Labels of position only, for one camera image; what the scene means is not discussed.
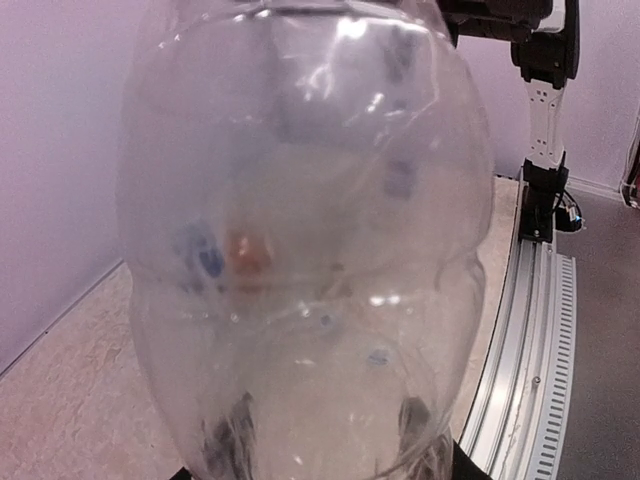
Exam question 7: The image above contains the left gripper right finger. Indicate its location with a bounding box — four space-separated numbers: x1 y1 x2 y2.
451 442 492 480

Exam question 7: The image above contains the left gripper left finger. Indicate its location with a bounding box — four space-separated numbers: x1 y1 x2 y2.
169 468 193 480

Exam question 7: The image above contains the clear bottle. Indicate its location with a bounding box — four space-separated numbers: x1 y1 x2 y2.
117 1 494 479

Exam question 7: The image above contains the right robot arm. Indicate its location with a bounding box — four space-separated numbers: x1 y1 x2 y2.
437 0 580 169

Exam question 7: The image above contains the aluminium front rail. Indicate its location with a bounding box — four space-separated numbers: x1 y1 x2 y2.
452 177 577 479

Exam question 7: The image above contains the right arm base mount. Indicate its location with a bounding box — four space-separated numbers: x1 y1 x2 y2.
518 153 583 243

